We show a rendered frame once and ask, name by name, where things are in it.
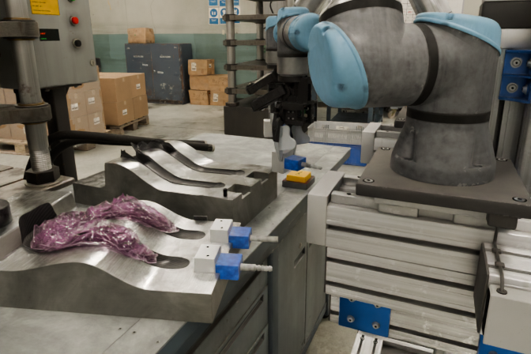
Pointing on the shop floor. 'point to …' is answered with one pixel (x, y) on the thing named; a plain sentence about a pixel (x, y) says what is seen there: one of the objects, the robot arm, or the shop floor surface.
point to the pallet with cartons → (124, 101)
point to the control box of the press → (55, 46)
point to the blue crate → (350, 152)
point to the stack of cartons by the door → (206, 84)
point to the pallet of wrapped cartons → (96, 120)
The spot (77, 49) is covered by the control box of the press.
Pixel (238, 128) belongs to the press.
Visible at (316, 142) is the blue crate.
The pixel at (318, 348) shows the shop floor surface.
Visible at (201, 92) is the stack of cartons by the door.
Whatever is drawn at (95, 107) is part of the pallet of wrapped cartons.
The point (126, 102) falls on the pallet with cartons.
